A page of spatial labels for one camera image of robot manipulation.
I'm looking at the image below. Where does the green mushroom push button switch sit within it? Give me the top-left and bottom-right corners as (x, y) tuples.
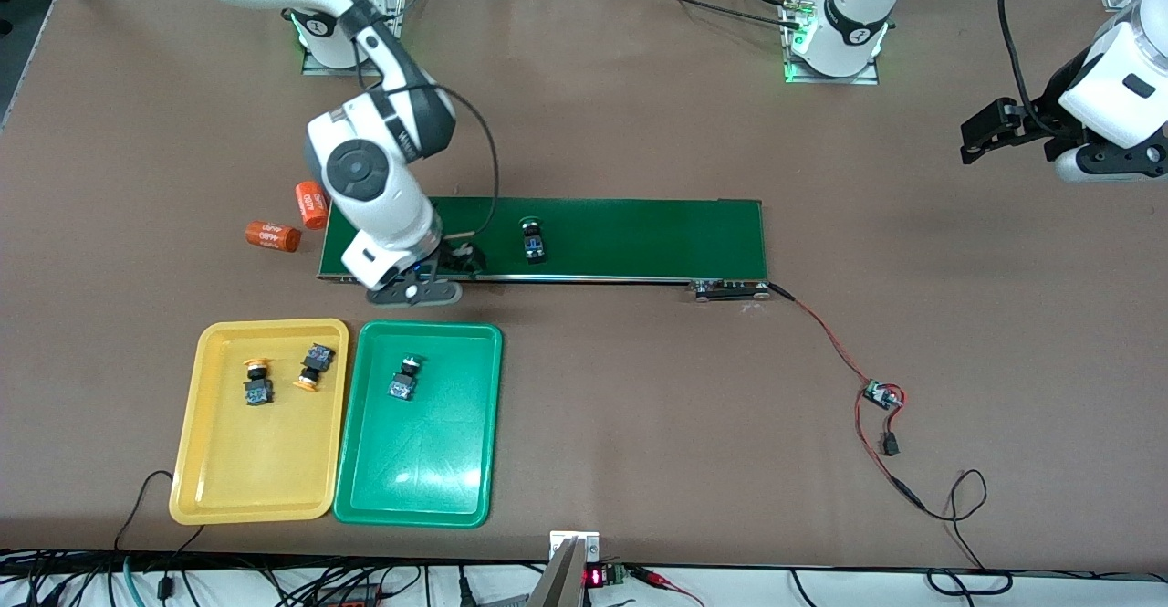
(388, 356), (426, 403)
(518, 216), (548, 265)

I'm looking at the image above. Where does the orange cylinder with 4680 print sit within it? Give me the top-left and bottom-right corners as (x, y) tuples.
(245, 221), (303, 254)
(294, 181), (331, 231)

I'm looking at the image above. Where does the yellow mushroom push button switch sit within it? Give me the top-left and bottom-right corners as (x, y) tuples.
(292, 343), (335, 393)
(242, 360), (275, 408)

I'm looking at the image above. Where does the green conveyor belt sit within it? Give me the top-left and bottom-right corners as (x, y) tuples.
(317, 194), (772, 302)

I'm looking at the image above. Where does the green plastic tray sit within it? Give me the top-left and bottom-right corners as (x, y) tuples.
(332, 319), (505, 529)

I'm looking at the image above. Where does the yellow plastic tray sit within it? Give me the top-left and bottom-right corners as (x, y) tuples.
(169, 318), (350, 526)

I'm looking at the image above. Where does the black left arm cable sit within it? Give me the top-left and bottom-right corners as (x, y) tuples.
(998, 0), (1064, 133)

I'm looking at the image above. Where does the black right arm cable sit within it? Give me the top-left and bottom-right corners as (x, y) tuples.
(429, 85), (500, 247)

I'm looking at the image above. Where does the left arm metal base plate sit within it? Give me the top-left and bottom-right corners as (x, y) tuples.
(783, 0), (881, 86)

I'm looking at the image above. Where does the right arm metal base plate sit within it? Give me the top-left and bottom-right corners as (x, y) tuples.
(301, 0), (404, 77)

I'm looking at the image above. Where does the red and black wire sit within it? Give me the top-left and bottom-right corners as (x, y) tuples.
(769, 283), (927, 509)

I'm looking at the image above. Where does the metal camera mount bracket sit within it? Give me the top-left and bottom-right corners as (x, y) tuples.
(525, 529), (601, 607)

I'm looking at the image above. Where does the looped black cable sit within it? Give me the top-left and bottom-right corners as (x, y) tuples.
(922, 468), (1014, 597)

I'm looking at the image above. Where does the red clip lead wire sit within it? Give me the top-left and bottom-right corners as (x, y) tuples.
(634, 567), (705, 607)

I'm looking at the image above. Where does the thin black cable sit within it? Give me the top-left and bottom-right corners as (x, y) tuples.
(114, 470), (206, 553)

